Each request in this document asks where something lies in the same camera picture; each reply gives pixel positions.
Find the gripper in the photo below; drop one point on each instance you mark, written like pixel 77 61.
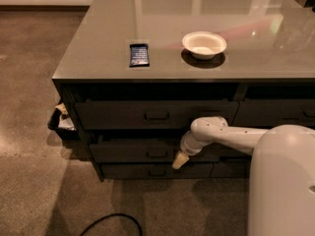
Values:
pixel 188 148

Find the drawer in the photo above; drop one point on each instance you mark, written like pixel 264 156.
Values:
pixel 157 151
pixel 156 171
pixel 177 114
pixel 275 112
pixel 232 168

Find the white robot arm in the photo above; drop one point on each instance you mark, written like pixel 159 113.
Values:
pixel 282 172

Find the dark grey drawer cabinet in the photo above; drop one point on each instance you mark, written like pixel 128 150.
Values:
pixel 270 54

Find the white bowl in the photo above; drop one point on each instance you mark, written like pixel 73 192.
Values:
pixel 204 45

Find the black bin with trash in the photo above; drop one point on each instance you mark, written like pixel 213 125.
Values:
pixel 61 123

